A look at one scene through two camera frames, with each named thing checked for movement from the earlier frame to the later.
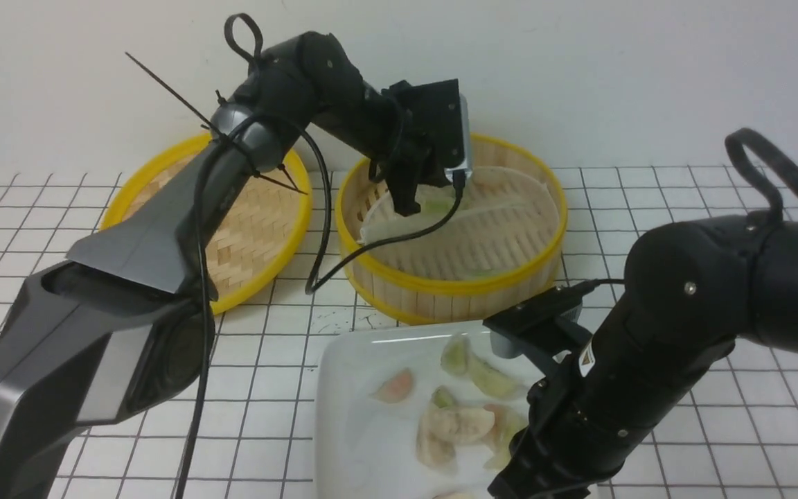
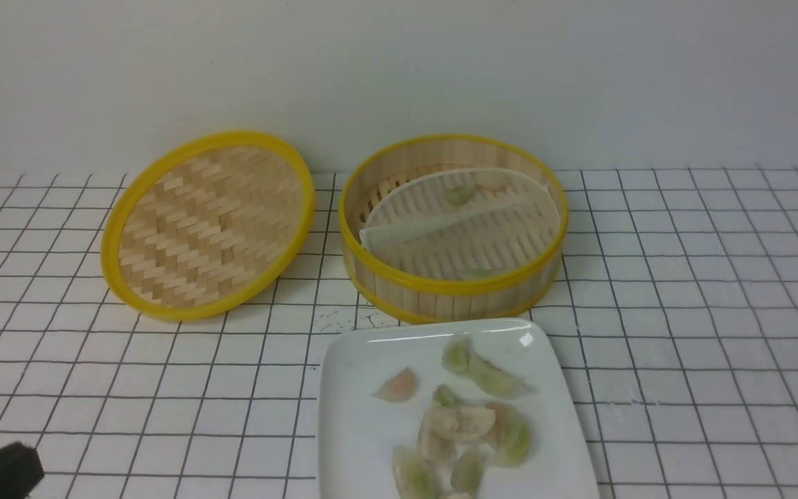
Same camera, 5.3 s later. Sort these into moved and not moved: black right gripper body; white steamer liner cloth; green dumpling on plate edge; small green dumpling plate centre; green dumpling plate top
Moved: black right gripper body
Not moved: green dumpling on plate edge; green dumpling plate top; white steamer liner cloth; small green dumpling plate centre
